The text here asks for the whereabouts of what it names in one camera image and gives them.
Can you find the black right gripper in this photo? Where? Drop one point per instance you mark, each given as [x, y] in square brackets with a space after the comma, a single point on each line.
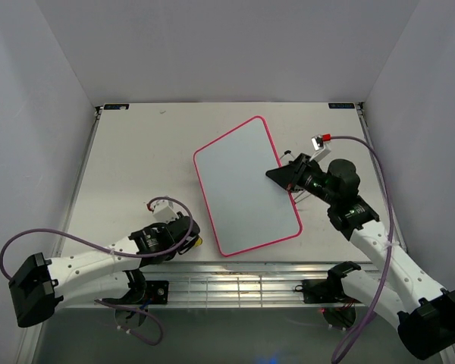
[286, 176]

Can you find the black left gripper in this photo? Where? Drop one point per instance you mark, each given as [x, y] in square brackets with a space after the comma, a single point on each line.
[161, 225]

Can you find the yellow black whiteboard eraser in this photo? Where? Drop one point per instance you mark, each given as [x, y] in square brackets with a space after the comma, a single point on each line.
[198, 242]

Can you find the pink framed whiteboard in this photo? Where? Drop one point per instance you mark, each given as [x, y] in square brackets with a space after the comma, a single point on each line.
[247, 210]

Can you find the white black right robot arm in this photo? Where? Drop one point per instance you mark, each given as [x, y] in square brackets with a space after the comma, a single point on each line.
[420, 309]

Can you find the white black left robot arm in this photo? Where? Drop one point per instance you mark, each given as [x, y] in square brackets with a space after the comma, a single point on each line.
[42, 286]

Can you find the blue right corner label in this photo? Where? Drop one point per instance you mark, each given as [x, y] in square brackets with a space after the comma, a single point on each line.
[341, 105]

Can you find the blue corner label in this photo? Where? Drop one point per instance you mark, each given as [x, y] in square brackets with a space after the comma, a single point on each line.
[116, 107]
[341, 105]

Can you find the blue left corner label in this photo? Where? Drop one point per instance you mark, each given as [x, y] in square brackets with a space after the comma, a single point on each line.
[116, 107]

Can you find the wire whiteboard stand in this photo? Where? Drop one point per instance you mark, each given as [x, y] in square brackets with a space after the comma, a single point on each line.
[286, 158]

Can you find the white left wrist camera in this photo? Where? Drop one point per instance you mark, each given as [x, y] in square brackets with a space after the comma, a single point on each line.
[162, 210]

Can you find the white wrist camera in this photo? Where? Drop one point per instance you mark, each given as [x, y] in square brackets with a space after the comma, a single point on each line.
[162, 210]
[321, 145]

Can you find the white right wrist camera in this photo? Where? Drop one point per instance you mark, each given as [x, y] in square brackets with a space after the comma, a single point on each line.
[321, 145]

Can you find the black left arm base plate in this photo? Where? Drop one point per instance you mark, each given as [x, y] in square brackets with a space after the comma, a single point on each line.
[155, 292]

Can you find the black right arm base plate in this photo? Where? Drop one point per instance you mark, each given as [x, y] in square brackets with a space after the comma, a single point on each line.
[322, 291]

